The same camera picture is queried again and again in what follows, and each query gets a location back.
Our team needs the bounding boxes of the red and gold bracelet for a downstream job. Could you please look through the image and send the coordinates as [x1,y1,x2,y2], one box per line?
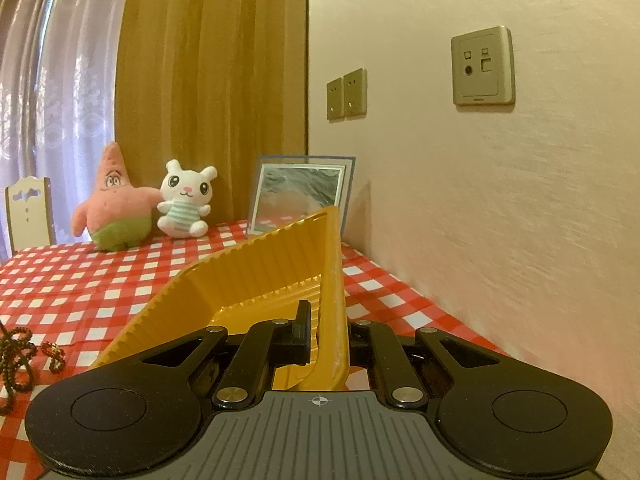
[41,341,67,372]

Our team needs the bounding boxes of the red checkered tablecloth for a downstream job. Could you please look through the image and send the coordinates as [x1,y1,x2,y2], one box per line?
[0,220,511,480]

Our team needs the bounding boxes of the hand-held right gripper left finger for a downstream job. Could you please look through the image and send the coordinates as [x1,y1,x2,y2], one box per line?
[129,299,313,411]

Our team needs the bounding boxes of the white bunny plush toy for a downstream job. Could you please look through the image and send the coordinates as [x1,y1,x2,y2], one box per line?
[156,159,219,239]

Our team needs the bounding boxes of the yellow ribbed plastic tray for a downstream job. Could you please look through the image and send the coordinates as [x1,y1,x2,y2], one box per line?
[90,205,351,392]

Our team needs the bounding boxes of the beige wall power socket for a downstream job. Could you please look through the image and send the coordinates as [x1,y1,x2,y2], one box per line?
[326,77,345,122]
[343,67,368,118]

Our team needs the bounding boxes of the blue framed picture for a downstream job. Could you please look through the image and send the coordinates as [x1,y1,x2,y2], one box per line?
[246,155,357,239]

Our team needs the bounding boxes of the white carved chair back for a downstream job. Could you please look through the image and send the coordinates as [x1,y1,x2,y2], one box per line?
[5,176,56,252]

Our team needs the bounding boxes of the large beige data wall socket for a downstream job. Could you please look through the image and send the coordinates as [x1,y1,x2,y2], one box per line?
[451,26,516,107]

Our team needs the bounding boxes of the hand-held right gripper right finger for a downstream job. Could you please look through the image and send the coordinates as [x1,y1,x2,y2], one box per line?
[349,319,502,409]

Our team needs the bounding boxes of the pink starfish plush toy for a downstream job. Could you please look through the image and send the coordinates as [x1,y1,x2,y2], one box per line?
[71,142,163,253]

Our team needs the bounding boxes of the dark brown bead necklace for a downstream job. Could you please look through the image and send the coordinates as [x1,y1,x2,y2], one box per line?
[0,324,37,414]

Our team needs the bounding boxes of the white lace curtain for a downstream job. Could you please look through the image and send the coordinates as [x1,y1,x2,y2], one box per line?
[0,0,136,257]

